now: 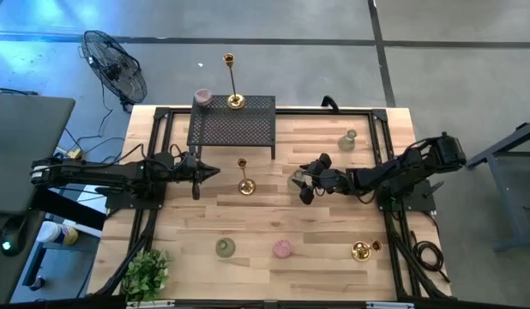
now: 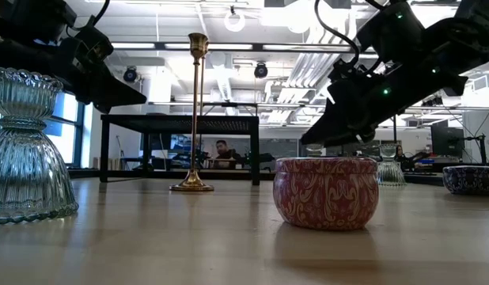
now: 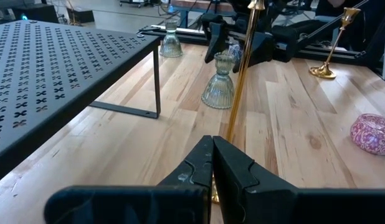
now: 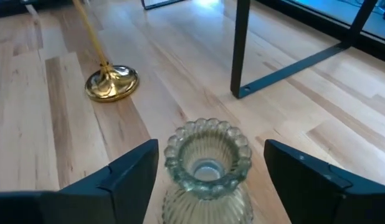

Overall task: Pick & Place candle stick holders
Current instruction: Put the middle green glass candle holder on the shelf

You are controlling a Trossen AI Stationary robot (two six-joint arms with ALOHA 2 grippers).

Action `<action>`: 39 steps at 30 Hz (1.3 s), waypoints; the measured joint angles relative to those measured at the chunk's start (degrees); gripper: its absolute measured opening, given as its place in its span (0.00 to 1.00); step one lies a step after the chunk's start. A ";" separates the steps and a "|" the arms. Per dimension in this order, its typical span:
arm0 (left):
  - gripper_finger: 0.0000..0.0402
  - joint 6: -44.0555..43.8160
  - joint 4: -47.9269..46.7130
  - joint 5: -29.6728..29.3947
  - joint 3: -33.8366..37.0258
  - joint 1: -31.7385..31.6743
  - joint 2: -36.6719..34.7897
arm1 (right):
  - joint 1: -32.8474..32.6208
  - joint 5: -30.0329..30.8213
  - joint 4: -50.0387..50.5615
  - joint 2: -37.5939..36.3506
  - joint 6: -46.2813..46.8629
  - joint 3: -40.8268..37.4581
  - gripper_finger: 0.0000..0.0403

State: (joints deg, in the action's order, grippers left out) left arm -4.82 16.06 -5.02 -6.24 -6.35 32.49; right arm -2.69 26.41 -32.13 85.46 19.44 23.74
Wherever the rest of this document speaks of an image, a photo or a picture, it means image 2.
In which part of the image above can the blue patterned candle tin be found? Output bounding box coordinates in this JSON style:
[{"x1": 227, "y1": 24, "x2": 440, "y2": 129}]
[{"x1": 442, "y1": 165, "x2": 489, "y2": 196}]

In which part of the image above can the pink patterned candle tin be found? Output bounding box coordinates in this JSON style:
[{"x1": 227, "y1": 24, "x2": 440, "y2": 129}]
[{"x1": 272, "y1": 157, "x2": 380, "y2": 232}]

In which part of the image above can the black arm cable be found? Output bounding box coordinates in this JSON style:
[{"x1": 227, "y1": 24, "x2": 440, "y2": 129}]
[
  {"x1": 313, "y1": 0, "x2": 362, "y2": 67},
  {"x1": 90, "y1": 0, "x2": 111, "y2": 29}
]

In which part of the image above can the black perforated metal shelf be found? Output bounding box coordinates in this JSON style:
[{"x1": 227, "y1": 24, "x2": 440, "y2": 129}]
[{"x1": 99, "y1": 113, "x2": 261, "y2": 186}]

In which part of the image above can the white ring ceiling light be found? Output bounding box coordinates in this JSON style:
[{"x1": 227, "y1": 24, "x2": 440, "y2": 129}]
[{"x1": 223, "y1": 9, "x2": 246, "y2": 33}]

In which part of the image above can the black aluminium table frame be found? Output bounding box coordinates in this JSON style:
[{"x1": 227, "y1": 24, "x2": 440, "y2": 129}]
[{"x1": 68, "y1": 168, "x2": 445, "y2": 186}]

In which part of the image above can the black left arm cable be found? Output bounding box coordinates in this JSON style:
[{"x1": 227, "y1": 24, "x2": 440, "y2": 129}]
[{"x1": 90, "y1": 0, "x2": 111, "y2": 29}]

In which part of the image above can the blue framed window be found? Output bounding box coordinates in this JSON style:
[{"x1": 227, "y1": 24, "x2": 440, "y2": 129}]
[{"x1": 44, "y1": 90, "x2": 94, "y2": 167}]

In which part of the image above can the black computer monitor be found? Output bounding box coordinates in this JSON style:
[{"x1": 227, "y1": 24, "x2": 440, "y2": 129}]
[{"x1": 430, "y1": 120, "x2": 466, "y2": 159}]

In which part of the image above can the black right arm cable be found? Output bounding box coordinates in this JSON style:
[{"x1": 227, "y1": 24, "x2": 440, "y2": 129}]
[{"x1": 313, "y1": 0, "x2": 362, "y2": 67}]

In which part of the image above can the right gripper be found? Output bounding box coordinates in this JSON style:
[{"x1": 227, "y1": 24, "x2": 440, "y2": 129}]
[{"x1": 300, "y1": 51, "x2": 469, "y2": 146}]

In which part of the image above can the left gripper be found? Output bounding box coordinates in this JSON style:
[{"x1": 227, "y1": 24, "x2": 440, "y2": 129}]
[{"x1": 46, "y1": 39, "x2": 147, "y2": 115}]

